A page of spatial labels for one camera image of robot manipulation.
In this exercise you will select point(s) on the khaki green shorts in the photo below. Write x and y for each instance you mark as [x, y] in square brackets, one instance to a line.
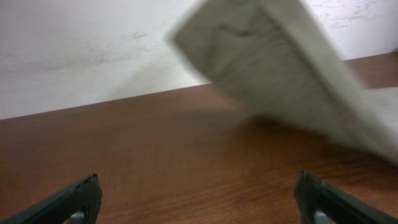
[272, 57]

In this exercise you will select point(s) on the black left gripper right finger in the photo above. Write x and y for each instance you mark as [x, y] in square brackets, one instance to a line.
[320, 202]

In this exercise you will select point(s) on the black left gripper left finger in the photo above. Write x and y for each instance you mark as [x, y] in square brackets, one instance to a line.
[80, 202]

